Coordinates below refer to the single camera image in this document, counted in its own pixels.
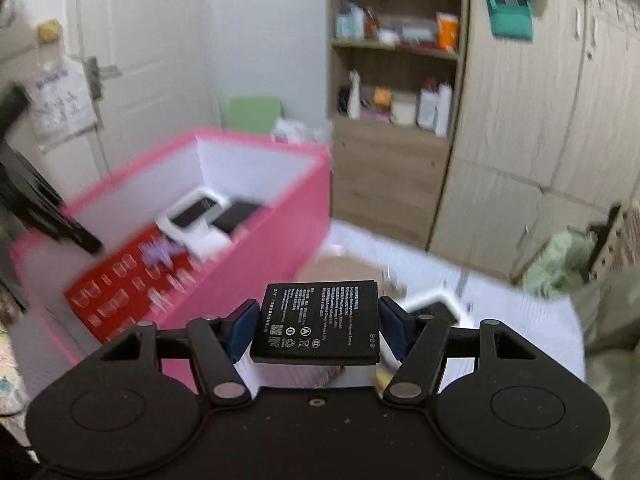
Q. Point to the green folding board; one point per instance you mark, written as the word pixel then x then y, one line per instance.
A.
pixel 254 114

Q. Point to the patterned tote bag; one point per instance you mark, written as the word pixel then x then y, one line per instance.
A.
pixel 617 240

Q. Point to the pink storage box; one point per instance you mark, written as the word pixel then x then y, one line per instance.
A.
pixel 291 181

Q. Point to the white door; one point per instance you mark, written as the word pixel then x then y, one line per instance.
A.
pixel 148 57

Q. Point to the red glasses cloth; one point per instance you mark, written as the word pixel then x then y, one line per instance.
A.
pixel 121 290

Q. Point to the wooden wardrobe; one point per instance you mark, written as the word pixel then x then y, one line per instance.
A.
pixel 547 135

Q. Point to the white charger cube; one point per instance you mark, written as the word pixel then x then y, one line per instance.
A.
pixel 206 245

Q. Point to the white paper pack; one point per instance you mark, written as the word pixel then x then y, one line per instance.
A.
pixel 293 131

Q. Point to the green puffer jacket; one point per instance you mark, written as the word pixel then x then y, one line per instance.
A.
pixel 608 312

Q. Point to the white portable wifi router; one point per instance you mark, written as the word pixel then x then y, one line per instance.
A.
pixel 191 215

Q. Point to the wooden bookshelf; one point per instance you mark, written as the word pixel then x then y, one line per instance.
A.
pixel 396 71

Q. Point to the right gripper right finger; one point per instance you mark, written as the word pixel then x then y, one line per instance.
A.
pixel 419 345

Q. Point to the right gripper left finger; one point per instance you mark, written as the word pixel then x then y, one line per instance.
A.
pixel 216 344

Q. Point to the teal hanging pouch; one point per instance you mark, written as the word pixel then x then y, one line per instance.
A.
pixel 510 19

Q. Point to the white jar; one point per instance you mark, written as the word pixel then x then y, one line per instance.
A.
pixel 403 109

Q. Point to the rose gold square tin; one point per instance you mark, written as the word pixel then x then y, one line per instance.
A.
pixel 337 264

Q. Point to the purple starfish toy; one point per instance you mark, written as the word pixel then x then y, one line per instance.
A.
pixel 160 252

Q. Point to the orange paper cup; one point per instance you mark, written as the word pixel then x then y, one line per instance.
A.
pixel 448 31

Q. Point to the black power bank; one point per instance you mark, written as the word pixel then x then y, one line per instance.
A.
pixel 236 214

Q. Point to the black phone battery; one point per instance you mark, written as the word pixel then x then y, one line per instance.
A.
pixel 320 323

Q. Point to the white plastic bag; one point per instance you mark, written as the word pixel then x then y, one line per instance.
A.
pixel 62 106

